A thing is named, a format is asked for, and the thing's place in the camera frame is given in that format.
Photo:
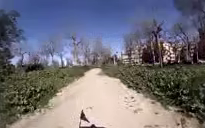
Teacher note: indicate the row of bare trees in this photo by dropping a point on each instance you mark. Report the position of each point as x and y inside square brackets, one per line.
[75, 50]
[156, 43]

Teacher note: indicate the green ground vegetation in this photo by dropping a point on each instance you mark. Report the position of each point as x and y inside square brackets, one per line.
[170, 83]
[26, 86]

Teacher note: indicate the pale apartment buildings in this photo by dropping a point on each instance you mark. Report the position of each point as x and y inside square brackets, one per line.
[168, 52]

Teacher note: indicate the dark leafy tree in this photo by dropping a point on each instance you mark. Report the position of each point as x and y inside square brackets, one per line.
[3, 33]

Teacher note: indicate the pale dirt path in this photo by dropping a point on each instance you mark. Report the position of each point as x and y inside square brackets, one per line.
[96, 96]

